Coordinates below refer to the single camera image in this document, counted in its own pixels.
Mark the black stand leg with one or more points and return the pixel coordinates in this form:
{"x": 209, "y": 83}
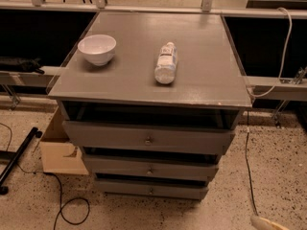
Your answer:
{"x": 10, "y": 159}

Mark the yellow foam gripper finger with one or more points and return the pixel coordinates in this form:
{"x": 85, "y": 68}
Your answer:
{"x": 260, "y": 223}

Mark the metal rail bracket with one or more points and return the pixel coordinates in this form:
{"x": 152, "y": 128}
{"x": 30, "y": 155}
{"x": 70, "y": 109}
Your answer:
{"x": 282, "y": 105}

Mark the cardboard box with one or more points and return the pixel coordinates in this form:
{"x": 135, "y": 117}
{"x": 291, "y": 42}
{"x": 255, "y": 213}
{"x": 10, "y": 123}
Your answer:
{"x": 58, "y": 154}

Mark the grey bottom drawer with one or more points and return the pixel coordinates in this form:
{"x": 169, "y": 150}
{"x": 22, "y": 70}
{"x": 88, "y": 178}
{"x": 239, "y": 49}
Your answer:
{"x": 151, "y": 189}

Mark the grey drawer cabinet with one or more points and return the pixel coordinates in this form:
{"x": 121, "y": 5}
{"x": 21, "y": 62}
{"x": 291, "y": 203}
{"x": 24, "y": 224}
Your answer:
{"x": 208, "y": 92}

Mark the grey drawer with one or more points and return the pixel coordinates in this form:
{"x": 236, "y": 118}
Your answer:
{"x": 151, "y": 189}
{"x": 149, "y": 167}
{"x": 152, "y": 138}

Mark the white bowl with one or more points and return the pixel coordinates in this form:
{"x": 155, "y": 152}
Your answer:
{"x": 98, "y": 49}

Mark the grey top drawer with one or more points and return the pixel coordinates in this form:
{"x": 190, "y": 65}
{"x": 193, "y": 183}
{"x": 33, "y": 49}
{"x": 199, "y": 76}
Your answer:
{"x": 152, "y": 138}

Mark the black cloth bundle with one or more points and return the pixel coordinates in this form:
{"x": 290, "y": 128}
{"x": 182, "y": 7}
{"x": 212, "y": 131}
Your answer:
{"x": 20, "y": 64}

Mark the clear plastic bottle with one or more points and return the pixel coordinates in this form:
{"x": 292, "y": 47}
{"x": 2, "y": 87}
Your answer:
{"x": 165, "y": 69}

